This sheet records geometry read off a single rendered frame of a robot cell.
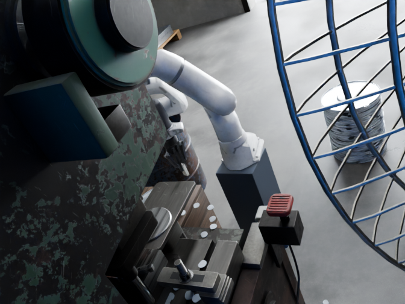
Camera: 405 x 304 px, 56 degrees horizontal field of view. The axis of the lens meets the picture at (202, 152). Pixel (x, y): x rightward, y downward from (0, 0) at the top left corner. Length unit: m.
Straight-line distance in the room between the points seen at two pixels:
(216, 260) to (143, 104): 0.45
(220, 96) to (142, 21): 0.91
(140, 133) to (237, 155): 0.94
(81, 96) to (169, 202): 0.66
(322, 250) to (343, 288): 0.21
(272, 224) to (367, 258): 0.85
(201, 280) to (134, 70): 0.52
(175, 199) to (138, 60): 0.61
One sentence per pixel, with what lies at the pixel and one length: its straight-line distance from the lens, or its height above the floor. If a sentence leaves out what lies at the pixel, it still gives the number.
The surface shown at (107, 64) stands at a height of 1.30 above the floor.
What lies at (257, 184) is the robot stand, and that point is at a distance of 1.64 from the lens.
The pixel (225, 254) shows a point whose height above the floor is 0.70.
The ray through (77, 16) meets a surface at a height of 1.36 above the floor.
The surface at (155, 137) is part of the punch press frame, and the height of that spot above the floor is 1.08.
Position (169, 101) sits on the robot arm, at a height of 0.75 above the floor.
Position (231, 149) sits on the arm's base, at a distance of 1.59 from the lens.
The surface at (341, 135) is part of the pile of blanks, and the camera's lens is 2.12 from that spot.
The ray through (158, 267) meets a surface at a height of 0.76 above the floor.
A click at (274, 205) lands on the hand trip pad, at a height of 0.76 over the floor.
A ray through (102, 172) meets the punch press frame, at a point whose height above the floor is 1.13.
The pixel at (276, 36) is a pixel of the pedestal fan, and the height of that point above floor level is 1.35.
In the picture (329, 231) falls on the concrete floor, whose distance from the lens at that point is 1.90.
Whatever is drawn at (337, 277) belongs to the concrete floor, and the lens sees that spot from 1.74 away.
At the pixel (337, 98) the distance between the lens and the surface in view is 2.15.
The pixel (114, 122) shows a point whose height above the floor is 1.23.
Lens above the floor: 1.41
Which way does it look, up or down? 31 degrees down
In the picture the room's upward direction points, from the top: 24 degrees counter-clockwise
